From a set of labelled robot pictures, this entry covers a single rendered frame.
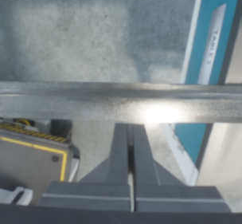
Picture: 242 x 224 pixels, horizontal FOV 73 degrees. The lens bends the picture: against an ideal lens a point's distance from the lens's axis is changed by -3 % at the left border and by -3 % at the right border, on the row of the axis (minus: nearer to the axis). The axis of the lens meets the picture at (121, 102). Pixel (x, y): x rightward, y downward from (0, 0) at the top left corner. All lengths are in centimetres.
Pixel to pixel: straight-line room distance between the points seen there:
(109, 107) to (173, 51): 82
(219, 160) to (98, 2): 94
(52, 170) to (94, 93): 72
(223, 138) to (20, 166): 90
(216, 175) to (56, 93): 33
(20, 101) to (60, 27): 82
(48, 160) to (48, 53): 61
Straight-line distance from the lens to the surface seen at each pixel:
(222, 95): 31
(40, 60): 113
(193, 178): 40
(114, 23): 103
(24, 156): 97
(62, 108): 28
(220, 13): 40
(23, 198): 105
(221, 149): 36
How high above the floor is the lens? 101
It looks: 74 degrees down
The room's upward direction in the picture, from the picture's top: 173 degrees counter-clockwise
